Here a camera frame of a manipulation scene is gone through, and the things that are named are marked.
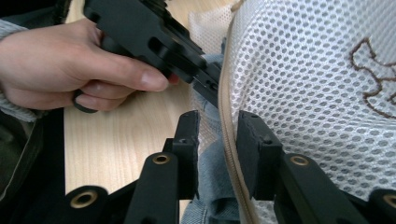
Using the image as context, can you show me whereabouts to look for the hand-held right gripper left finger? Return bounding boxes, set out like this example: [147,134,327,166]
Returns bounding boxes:
[162,109,200,200]

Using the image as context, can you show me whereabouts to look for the white mesh laundry bag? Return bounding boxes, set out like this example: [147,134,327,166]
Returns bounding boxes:
[186,0,396,224]

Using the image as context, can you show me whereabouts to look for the light blue denim jeans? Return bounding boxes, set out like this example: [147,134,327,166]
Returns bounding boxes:
[180,36,242,224]

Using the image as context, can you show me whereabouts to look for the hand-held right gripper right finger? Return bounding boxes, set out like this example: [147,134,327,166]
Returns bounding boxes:
[235,110,284,202]

